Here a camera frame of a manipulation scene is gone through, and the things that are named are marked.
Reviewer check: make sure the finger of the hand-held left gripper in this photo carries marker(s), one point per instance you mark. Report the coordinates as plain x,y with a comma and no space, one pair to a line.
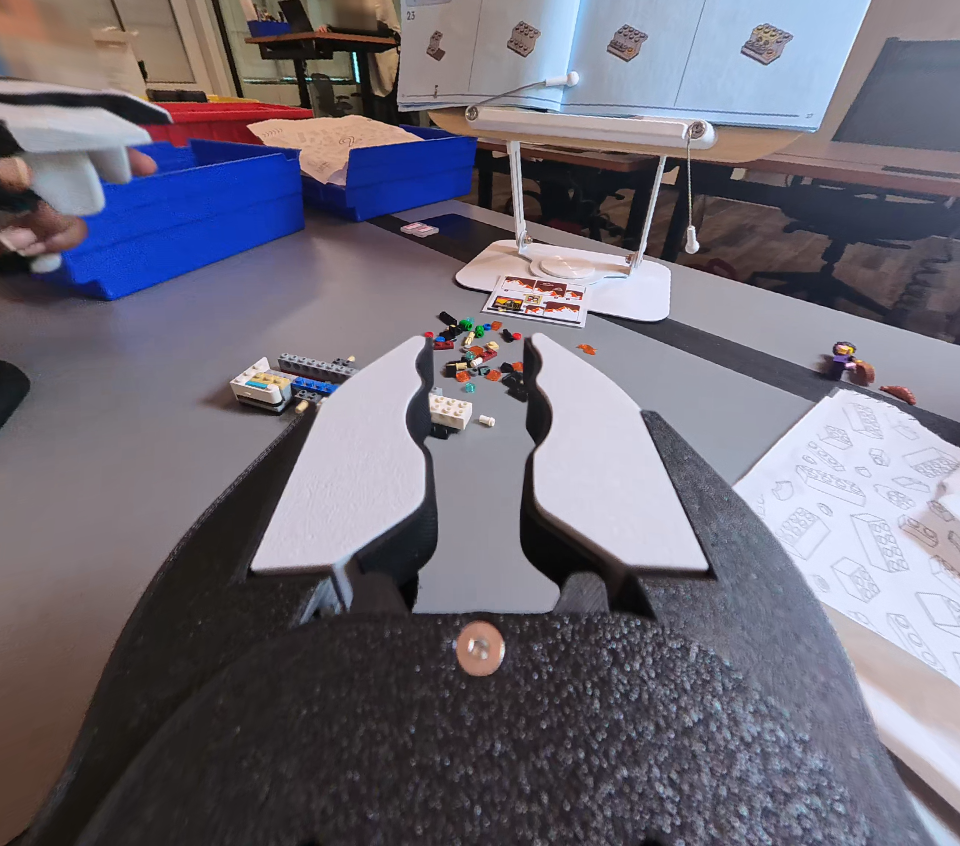
75,130

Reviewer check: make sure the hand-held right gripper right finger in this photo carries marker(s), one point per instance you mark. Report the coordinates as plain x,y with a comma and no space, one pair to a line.
607,478

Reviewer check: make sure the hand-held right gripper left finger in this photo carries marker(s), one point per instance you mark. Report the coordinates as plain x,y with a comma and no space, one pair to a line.
352,478

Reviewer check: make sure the grey lego model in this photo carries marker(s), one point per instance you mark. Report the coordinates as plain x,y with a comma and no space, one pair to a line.
259,388

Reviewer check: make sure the instruction booklet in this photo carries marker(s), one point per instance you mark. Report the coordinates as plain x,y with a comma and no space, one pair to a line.
637,13

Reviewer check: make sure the pile of loose lego pieces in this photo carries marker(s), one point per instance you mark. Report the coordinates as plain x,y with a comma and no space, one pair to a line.
476,358

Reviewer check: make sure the lego minifigure with guitar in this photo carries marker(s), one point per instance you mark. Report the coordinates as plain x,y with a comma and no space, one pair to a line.
846,362

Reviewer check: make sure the brown lego piece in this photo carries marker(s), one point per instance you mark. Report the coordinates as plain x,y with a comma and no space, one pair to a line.
898,394

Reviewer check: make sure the person's left hand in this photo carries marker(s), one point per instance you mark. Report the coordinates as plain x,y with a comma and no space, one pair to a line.
37,235

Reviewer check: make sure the blue storage bin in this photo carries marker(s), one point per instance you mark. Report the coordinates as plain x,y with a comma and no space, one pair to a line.
187,216
405,178

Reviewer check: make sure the red storage bin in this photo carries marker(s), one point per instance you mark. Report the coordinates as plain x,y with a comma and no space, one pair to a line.
225,122

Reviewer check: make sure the white book stand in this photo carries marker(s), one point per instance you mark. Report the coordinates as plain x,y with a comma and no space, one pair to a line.
630,291

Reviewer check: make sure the sticker sheet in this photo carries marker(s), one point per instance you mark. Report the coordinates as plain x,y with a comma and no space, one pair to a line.
536,300

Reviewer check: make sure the black wrist rest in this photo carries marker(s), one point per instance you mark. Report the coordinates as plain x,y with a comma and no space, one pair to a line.
11,392

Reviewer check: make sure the small blue bin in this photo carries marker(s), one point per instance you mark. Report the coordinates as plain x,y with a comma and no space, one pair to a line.
268,28

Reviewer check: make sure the wooden standing desk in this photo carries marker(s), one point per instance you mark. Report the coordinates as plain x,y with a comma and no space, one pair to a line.
322,40

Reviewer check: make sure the computer monitor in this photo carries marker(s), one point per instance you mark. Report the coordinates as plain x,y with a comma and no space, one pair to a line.
900,96

